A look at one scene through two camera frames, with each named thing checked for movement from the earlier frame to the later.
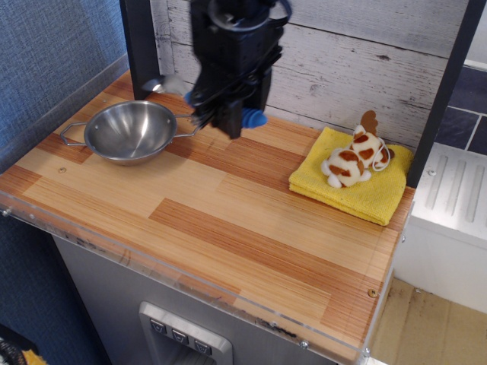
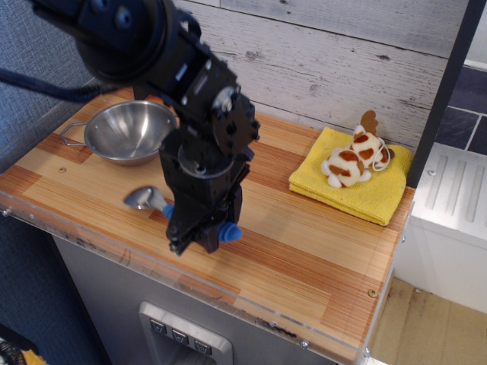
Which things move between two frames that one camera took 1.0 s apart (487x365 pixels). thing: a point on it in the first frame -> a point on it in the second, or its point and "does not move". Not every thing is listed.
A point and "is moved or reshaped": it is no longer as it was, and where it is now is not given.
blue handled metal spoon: (170, 84) is moved or reshaped
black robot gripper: (235, 42) -> (205, 181)
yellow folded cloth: (379, 198) does not move
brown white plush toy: (348, 166) does not move
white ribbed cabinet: (444, 248) does not move
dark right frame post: (440, 100) does not move
